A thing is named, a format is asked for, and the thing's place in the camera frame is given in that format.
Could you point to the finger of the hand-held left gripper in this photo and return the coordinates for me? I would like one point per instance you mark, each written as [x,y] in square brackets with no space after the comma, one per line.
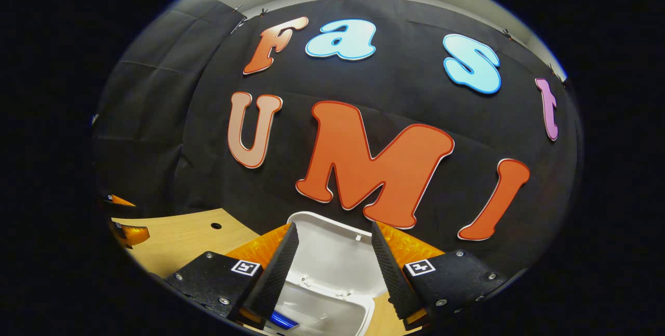
[122,201]
[135,233]

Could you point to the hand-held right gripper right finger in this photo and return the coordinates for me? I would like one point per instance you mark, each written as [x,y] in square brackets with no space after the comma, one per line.
[392,268]

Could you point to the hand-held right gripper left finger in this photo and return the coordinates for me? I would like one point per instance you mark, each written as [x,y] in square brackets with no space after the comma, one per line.
[275,273]

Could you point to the silver blue pop can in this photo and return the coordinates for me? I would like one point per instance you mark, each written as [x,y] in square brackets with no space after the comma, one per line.
[283,319]

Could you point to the white desktop garbage bin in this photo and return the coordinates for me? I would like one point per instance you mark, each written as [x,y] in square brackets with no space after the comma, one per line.
[332,258]

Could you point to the wooden desktop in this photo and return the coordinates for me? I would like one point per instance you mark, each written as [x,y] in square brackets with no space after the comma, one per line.
[176,237]

